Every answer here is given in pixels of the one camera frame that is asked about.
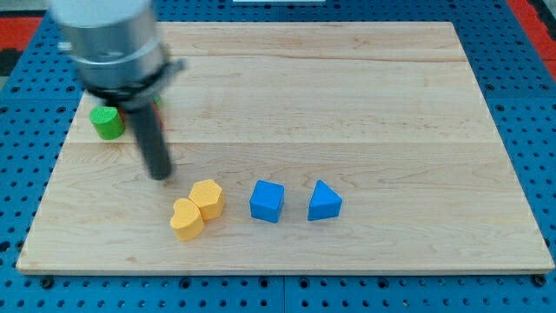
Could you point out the yellow heart block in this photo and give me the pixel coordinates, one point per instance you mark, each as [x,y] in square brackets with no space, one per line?
[186,222]

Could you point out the wooden board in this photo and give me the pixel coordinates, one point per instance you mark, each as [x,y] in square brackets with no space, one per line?
[388,115]

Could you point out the yellow hexagon block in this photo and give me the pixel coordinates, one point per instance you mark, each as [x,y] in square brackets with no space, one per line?
[208,196]

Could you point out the blue cube block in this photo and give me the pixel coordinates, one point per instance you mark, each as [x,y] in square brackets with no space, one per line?
[266,201]

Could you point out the green cylinder block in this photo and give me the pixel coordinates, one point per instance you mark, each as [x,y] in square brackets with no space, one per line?
[107,122]

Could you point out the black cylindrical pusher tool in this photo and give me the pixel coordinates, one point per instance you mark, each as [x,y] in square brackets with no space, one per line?
[153,147]

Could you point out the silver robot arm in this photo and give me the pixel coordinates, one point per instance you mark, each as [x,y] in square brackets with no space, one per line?
[116,45]

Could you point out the green star block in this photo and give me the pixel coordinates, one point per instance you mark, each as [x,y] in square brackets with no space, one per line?
[158,102]

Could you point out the blue triangle block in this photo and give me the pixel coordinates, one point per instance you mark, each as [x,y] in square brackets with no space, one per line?
[324,203]

